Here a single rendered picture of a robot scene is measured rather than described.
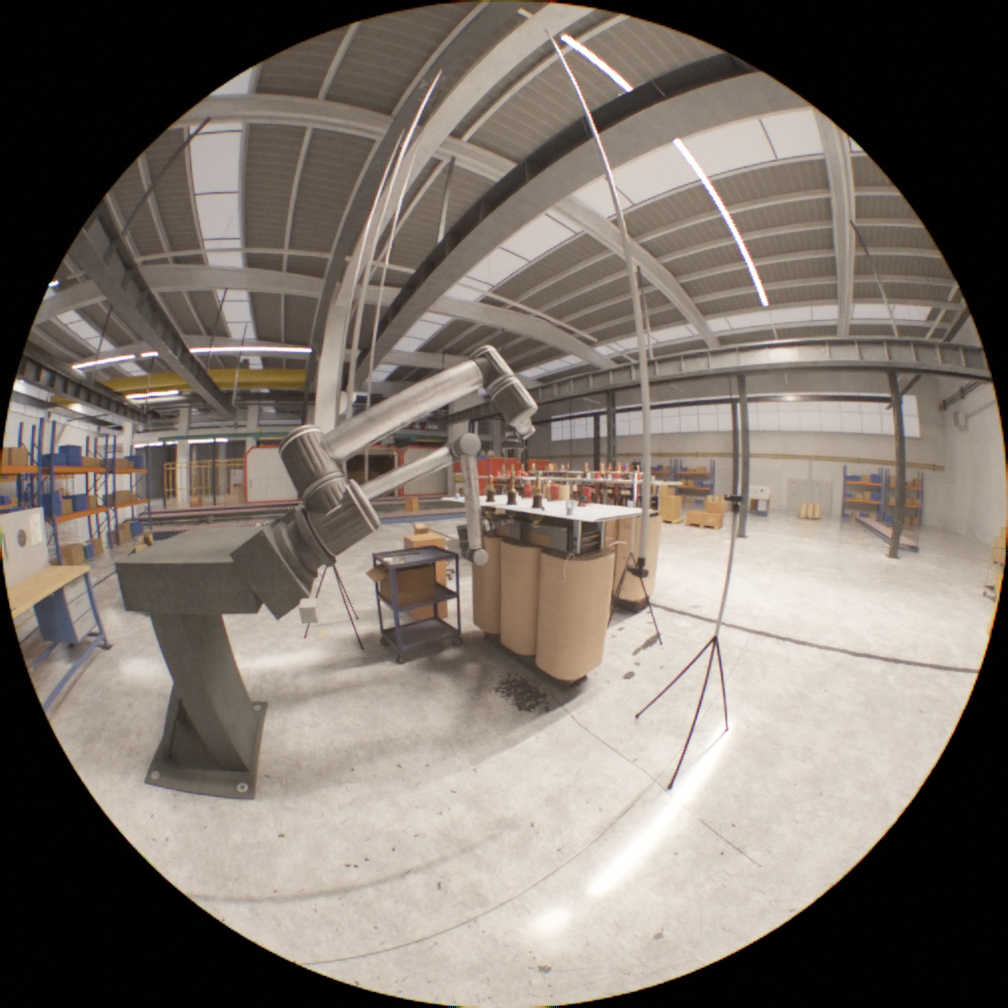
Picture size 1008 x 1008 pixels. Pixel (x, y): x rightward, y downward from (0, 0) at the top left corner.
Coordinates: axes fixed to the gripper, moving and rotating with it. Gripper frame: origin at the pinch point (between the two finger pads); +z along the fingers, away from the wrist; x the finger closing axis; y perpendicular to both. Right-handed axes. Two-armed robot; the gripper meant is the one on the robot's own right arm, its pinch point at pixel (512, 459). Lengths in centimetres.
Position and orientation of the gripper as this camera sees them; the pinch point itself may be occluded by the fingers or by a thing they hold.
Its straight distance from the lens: 227.8
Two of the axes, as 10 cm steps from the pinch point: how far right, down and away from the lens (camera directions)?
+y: -1.6, -0.9, 9.8
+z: -0.1, 10.0, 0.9
